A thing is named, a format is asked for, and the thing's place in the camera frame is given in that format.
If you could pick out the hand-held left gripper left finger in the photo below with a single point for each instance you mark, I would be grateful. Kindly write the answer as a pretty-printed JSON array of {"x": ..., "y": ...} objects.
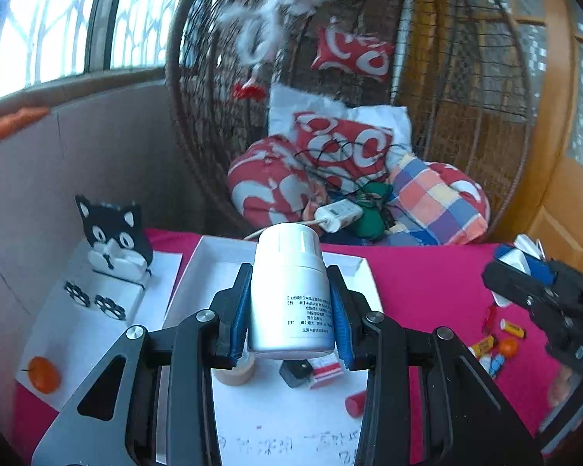
[{"x": 240, "y": 320}]

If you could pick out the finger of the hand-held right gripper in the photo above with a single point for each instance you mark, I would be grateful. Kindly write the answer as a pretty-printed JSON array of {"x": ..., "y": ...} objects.
[
  {"x": 544, "y": 274},
  {"x": 515, "y": 284}
]

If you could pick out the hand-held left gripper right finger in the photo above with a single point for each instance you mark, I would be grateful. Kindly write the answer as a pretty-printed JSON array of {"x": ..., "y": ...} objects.
[{"x": 340, "y": 330}]

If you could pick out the red small ornament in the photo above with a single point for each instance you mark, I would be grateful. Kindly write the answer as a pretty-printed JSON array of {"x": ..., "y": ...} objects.
[{"x": 489, "y": 315}]

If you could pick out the white tray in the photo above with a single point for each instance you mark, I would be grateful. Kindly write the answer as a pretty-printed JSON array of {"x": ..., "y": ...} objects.
[{"x": 209, "y": 276}]

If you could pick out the small orange ball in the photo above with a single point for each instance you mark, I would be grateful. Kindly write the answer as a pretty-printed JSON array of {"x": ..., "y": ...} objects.
[{"x": 507, "y": 347}]

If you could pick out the white plastic bottle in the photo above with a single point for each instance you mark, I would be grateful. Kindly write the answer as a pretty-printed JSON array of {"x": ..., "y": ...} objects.
[{"x": 291, "y": 281}]

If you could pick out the person's right hand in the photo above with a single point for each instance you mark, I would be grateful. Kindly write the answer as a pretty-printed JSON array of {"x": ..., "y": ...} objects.
[{"x": 559, "y": 386}]

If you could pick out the red white small box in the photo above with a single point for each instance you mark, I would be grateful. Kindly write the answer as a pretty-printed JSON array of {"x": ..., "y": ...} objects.
[{"x": 325, "y": 369}]

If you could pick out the short yellow tube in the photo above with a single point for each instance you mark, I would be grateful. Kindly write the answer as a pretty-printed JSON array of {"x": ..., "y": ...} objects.
[{"x": 512, "y": 328}]

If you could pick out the brown tape roll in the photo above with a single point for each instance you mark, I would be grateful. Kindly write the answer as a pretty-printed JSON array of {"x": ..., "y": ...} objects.
[{"x": 238, "y": 374}]

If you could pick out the black plug adapter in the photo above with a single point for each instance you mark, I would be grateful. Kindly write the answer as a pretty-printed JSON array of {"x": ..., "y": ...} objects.
[{"x": 294, "y": 374}]

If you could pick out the pink tablecloth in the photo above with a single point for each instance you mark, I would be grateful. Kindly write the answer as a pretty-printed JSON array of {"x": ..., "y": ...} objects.
[{"x": 442, "y": 291}]

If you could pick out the red small cylinder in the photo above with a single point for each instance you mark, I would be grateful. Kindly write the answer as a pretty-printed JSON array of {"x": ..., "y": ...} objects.
[{"x": 355, "y": 404}]

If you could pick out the blue white small bottle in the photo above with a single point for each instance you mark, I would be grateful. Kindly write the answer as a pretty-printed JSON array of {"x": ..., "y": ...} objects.
[{"x": 491, "y": 365}]

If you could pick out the dark blue cloth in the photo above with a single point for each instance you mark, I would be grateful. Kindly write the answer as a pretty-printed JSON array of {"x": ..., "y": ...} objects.
[{"x": 350, "y": 239}]

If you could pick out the round red white cushion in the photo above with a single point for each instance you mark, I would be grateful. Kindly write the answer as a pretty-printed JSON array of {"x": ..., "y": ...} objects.
[{"x": 466, "y": 189}]

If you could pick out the green pouch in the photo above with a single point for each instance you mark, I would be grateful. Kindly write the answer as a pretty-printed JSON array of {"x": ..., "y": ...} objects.
[{"x": 369, "y": 218}]

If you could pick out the plaid cushion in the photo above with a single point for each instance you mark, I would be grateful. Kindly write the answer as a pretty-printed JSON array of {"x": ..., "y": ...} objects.
[{"x": 432, "y": 199}]

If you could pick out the white power adapter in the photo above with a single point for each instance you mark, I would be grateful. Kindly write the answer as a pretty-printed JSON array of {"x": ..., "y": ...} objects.
[{"x": 340, "y": 211}]

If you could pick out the wooden door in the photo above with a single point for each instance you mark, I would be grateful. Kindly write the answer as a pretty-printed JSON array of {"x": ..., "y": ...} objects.
[{"x": 554, "y": 155}]

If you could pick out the large red white cushion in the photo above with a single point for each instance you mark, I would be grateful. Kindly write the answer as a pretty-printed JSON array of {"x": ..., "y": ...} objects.
[{"x": 267, "y": 179}]

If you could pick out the black white cat holder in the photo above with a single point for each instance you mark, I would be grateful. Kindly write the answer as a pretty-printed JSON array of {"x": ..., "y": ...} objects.
[{"x": 111, "y": 233}]

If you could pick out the wicker hanging chair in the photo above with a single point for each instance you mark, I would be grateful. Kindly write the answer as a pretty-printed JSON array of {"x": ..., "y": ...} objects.
[{"x": 442, "y": 121}]

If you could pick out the square red white cushion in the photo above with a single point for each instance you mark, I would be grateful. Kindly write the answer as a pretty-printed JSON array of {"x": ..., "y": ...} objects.
[{"x": 340, "y": 145}]

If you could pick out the white paper sheet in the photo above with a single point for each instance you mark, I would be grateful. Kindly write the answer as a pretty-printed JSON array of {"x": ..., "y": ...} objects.
[{"x": 53, "y": 340}]

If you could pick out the orange tangerine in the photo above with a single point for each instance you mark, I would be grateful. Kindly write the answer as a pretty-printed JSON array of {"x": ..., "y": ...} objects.
[{"x": 43, "y": 374}]

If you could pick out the cardboard panel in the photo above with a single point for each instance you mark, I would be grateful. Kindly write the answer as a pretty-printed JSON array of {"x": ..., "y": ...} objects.
[{"x": 29, "y": 179}]

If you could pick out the small red white cushion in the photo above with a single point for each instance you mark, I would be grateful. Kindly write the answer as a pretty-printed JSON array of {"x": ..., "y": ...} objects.
[{"x": 352, "y": 53}]

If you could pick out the orange cloth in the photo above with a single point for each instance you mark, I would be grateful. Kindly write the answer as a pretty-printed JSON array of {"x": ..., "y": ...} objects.
[{"x": 9, "y": 124}]

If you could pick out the white feather dreamcatcher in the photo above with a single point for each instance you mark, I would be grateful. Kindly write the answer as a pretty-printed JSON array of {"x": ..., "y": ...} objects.
[{"x": 272, "y": 14}]

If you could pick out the window with lattice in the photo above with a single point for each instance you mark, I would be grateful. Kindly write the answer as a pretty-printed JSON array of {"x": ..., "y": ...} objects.
[{"x": 43, "y": 19}]

